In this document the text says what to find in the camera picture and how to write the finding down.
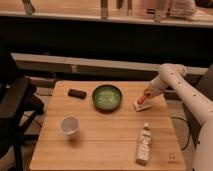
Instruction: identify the green bowl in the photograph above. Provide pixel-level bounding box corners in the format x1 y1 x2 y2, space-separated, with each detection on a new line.
92 84 122 111

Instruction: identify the black rectangular block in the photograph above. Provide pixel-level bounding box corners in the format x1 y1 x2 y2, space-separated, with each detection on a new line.
68 89 87 99

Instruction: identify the black office chair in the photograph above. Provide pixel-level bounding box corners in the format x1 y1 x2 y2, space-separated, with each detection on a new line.
0 36 44 171

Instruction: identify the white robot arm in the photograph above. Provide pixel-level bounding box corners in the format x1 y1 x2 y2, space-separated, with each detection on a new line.
144 63 213 171

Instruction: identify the white sponge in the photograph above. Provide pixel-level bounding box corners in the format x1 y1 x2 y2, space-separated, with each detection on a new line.
133 101 152 112

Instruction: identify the red pepper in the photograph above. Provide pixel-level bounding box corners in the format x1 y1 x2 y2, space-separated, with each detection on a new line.
137 94 150 105

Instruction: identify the white bottle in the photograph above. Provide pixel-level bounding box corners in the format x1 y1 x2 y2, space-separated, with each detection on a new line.
136 122 151 165

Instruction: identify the black cable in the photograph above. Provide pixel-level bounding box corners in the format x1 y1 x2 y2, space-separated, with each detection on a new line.
171 115 192 152

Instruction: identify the white plastic cup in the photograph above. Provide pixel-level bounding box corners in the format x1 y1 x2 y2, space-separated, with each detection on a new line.
60 116 80 139

